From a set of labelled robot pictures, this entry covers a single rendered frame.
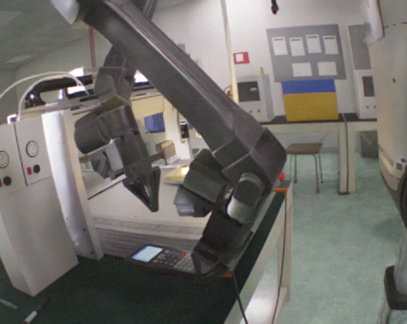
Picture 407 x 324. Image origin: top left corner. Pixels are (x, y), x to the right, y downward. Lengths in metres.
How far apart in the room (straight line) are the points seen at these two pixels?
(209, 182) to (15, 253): 0.58
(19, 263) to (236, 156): 0.65
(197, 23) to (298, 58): 1.80
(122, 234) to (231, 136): 0.59
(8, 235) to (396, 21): 0.89
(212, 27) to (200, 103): 4.98
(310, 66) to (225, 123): 4.59
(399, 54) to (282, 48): 4.67
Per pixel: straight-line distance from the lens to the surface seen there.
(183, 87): 0.40
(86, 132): 0.61
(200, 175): 0.48
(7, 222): 0.84
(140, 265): 0.64
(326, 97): 3.32
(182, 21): 5.60
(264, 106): 3.44
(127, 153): 0.58
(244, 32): 5.19
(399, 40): 0.38
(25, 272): 0.89
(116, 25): 0.43
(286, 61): 5.01
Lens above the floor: 1.21
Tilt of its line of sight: 13 degrees down
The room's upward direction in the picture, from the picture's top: 8 degrees counter-clockwise
